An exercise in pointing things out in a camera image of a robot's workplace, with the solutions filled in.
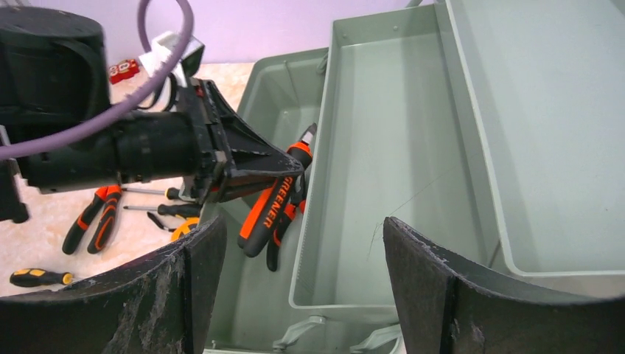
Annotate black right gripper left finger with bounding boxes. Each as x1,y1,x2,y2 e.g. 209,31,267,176
1,216,227,353

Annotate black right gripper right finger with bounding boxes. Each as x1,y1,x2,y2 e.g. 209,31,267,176
383,217,624,353

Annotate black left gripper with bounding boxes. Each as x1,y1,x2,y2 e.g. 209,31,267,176
19,80,304,203

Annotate orange black combination pliers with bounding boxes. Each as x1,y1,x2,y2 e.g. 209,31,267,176
237,123,317,258

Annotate black yellow screwdriver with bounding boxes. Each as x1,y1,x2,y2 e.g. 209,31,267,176
10,268,74,288
123,204,203,219
122,187,181,201

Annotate orange black cutting pliers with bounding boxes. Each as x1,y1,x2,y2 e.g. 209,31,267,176
62,184,123,256

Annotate translucent green plastic toolbox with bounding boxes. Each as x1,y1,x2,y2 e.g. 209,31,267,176
205,1,624,353

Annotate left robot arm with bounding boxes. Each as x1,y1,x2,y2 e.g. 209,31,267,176
1,1,304,223

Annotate orange tape measure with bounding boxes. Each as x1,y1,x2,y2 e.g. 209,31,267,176
147,212,200,242

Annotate red owl toy block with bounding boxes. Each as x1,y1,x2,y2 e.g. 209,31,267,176
108,59,140,85

